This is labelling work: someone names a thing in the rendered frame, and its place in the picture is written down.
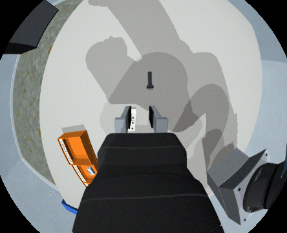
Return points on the orange rack of labelled bins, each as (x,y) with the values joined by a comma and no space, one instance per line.
(78,151)

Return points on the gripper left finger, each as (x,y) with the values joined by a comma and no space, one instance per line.
(123,123)

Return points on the dark grey bolt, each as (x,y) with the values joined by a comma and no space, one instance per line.
(150,80)

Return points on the white domino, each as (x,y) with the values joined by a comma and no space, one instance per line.
(132,127)

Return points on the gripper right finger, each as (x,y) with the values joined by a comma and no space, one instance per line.
(158,123)

